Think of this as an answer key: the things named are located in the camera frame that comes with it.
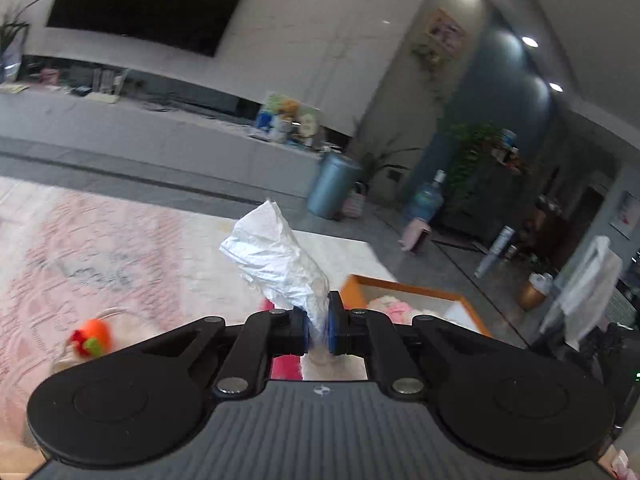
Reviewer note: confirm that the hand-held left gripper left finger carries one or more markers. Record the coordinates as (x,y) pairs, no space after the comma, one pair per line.
(299,332)

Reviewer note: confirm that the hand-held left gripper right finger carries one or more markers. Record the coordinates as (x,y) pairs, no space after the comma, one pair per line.
(336,325)

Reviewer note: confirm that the orange cardboard box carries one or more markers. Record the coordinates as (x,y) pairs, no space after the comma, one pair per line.
(352,292)

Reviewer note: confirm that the silver plastic bag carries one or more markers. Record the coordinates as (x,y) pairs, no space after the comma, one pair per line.
(275,260)

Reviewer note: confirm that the pink and white plush toy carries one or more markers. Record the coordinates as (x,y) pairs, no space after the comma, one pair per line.
(392,307)

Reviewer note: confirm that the pink rounded object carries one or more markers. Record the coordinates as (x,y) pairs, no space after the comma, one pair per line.
(414,236)

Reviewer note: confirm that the pink woven bag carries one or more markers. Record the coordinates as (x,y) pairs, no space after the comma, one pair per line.
(354,202)

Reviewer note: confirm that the blue-grey round bin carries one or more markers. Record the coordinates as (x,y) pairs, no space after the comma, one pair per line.
(332,185)

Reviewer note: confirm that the blue water jug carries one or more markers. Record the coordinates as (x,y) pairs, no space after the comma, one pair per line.
(425,200)

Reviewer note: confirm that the thin leafy floor plant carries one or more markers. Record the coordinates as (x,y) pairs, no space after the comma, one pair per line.
(385,160)

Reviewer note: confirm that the rolled paper tube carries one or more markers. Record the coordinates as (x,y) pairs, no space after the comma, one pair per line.
(495,252)

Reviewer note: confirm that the cream patterned rug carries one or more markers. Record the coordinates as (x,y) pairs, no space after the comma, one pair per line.
(125,250)

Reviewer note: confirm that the dark sideboard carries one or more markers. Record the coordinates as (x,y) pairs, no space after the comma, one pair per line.
(495,205)

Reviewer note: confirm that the gold pot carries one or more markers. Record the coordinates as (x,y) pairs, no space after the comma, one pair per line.
(534,292)

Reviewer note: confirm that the orange plush ball toy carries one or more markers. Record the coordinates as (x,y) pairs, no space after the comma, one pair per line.
(91,337)

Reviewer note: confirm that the colourful toy packages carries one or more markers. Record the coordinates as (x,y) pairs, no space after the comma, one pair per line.
(287,120)

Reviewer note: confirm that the large green trailing plant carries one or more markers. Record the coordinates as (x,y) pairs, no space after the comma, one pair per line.
(472,155)

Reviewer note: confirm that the long white TV cabinet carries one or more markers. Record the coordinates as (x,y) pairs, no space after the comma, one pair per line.
(150,145)

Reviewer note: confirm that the black soundbar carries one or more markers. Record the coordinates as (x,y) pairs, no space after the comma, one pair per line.
(200,108)

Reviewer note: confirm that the white hanging cloth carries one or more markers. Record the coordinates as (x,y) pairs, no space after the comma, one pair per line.
(585,285)

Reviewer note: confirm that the white router with antennas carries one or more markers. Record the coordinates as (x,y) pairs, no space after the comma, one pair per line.
(107,92)

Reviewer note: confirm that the round ceiling light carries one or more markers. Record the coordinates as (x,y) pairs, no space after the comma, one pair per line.
(530,41)
(555,87)

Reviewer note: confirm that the green potted plant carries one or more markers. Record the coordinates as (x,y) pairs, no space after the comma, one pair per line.
(11,45)

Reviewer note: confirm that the small wall picture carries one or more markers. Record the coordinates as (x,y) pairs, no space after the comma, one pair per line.
(624,214)

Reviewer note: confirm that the framed wall picture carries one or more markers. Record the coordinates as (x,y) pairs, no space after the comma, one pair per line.
(445,32)

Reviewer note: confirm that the black wall television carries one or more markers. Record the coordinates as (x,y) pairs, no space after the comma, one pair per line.
(150,5)

